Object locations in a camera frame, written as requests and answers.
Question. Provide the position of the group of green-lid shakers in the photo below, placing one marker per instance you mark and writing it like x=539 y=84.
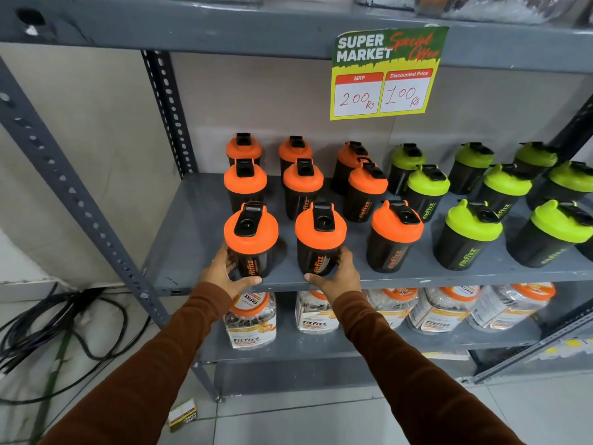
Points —
x=470 y=227

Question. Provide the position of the yellow shelf labels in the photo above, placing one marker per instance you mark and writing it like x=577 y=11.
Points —
x=570 y=343

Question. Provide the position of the group of orange-lid shakers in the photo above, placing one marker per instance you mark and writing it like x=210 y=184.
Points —
x=396 y=227

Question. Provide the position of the person's right forearm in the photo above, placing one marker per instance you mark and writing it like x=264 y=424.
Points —
x=407 y=375

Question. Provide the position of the person's left forearm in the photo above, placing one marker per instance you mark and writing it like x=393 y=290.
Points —
x=153 y=361

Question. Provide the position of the grey metal shelf rack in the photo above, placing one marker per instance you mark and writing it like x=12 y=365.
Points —
x=194 y=236

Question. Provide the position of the clear plastic wrapped package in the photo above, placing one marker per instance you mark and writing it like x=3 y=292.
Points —
x=495 y=6

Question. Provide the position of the green yellow price sign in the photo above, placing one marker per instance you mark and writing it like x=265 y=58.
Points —
x=384 y=74

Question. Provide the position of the person's left hand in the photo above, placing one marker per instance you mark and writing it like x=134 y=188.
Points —
x=217 y=275

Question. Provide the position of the orange-lid black shaker bottle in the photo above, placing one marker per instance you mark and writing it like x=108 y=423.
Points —
x=252 y=236
x=320 y=238

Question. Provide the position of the person's right hand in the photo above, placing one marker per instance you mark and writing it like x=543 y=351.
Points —
x=343 y=282

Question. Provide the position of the person's right thumb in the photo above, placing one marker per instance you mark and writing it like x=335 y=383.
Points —
x=315 y=280

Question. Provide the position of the small yellow red carton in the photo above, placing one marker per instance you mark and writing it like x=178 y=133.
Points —
x=182 y=414

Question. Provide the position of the person's left thumb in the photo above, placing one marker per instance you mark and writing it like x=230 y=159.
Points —
x=248 y=282

